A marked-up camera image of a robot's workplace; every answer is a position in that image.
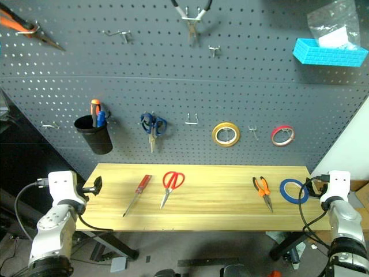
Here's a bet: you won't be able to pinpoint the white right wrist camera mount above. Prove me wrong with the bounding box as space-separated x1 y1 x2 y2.
319 170 352 203

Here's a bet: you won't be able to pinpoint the grey perforated pegboard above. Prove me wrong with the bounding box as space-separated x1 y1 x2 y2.
0 0 369 181

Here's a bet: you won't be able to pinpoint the orange black needle-nose pliers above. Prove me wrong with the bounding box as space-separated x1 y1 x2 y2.
252 175 274 214

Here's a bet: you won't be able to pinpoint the blue handled scissors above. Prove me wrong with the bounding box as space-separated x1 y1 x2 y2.
140 113 168 154

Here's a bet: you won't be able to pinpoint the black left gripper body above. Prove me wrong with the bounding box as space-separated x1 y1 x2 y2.
75 184 97 203

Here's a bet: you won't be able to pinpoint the red handled scissors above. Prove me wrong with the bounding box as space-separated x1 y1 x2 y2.
159 171 186 210

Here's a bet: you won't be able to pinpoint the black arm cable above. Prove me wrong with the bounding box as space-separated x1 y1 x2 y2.
14 178 114 242
298 174 332 249

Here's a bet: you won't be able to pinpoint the blue plastic bin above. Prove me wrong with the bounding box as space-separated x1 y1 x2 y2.
292 38 369 69

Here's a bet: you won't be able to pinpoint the white black handled pliers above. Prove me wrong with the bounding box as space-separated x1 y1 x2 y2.
170 0 214 47

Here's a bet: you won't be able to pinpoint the yellow tape roll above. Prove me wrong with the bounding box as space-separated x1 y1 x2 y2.
212 121 241 148

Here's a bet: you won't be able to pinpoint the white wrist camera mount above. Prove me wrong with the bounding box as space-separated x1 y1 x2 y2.
319 170 352 203
47 170 84 203

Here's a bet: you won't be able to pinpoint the black cup holder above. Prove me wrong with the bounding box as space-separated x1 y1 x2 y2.
73 114 114 155

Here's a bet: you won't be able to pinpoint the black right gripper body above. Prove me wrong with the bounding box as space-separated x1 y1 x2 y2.
311 182 328 200

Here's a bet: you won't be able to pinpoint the clear plastic bag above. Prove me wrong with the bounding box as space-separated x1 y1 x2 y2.
306 0 362 50

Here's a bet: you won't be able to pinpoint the blue tape roll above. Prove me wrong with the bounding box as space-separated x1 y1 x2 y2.
278 178 310 205

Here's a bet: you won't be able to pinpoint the red handled screwdriver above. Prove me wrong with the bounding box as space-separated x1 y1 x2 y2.
123 174 153 218

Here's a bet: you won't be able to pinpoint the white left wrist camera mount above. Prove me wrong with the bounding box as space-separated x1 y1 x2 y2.
47 170 84 203

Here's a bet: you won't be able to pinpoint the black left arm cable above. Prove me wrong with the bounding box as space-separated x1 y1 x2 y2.
14 178 114 242

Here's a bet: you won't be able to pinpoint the black flat ruler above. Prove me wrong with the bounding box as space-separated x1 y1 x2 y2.
176 257 240 268

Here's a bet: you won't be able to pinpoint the black table leg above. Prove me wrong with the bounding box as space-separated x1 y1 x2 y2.
269 230 307 262
82 230 140 261

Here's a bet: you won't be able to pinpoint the red tape roll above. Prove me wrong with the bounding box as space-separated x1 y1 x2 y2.
270 124 296 148

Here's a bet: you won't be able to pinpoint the large orange black pliers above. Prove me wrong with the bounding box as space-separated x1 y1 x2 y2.
0 6 67 53

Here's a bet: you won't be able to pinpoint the grey square plate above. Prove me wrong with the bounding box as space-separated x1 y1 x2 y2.
110 257 128 274

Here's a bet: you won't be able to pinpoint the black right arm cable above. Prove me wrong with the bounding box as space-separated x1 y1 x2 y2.
298 174 332 249

